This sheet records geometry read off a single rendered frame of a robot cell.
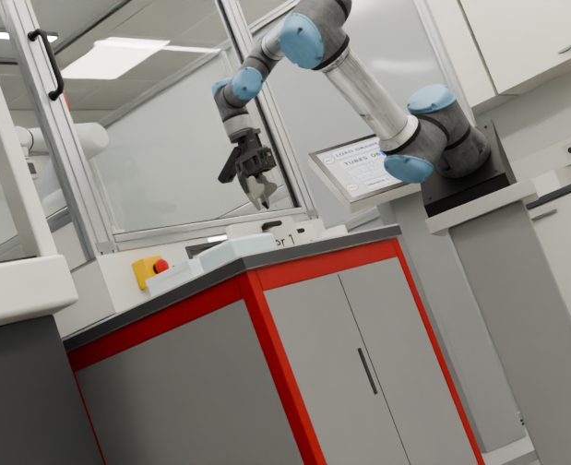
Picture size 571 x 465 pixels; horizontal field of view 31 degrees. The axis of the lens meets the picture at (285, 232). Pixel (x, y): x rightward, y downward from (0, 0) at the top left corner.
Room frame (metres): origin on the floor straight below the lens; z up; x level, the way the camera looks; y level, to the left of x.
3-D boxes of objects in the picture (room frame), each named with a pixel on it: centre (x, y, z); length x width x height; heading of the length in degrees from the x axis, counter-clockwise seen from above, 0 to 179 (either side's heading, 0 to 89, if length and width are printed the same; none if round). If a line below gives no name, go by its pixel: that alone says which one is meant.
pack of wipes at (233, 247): (2.03, 0.10, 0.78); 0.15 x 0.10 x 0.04; 148
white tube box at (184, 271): (2.15, 0.24, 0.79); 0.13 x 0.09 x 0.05; 57
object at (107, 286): (3.12, 0.55, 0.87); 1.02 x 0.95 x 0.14; 146
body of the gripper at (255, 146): (2.70, 0.01, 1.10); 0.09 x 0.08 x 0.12; 56
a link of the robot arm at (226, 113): (2.70, 0.01, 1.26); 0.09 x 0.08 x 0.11; 28
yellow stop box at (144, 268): (2.53, 0.35, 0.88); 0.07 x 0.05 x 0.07; 146
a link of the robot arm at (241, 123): (2.71, 0.02, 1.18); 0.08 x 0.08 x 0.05
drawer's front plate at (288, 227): (2.73, 0.05, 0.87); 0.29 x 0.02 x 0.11; 146
